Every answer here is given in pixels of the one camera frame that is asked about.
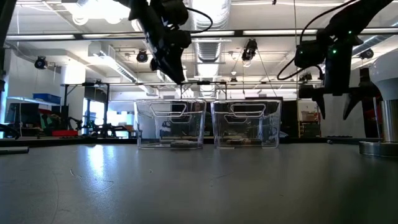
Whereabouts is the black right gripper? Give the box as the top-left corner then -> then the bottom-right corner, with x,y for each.
298,43 -> 382,121

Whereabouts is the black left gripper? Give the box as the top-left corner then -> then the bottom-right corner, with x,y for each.
129,0 -> 187,85

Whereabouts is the clear plastic bin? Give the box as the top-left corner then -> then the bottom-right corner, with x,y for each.
134,98 -> 207,149
210,99 -> 282,149

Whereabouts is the person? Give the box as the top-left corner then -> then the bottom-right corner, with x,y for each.
190,101 -> 215,138

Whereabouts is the red tray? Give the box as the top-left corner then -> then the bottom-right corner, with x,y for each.
52,129 -> 79,138

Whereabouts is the green background object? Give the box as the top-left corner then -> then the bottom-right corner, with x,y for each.
40,113 -> 57,135

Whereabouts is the white background table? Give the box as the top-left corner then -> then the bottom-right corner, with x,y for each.
6,96 -> 62,108

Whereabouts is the marker at left edge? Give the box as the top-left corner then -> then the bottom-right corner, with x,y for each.
0,146 -> 30,156

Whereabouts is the black background workstation frame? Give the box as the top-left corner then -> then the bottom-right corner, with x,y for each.
61,80 -> 322,133

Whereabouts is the silver ribbed ceiling duct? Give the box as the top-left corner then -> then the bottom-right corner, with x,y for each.
187,0 -> 233,78

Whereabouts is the metal rack post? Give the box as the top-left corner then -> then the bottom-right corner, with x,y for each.
372,96 -> 382,139

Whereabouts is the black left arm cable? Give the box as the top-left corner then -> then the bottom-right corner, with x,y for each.
185,6 -> 214,34

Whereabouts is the white rectangular air duct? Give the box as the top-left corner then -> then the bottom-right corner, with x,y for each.
71,42 -> 156,96

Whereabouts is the black overhead frame beam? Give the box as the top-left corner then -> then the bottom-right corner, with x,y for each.
4,27 -> 398,40

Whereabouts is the thin hanging cable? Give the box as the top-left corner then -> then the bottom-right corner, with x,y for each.
293,0 -> 298,41

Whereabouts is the black table edge rail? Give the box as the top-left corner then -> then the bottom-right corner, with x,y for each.
0,136 -> 383,147

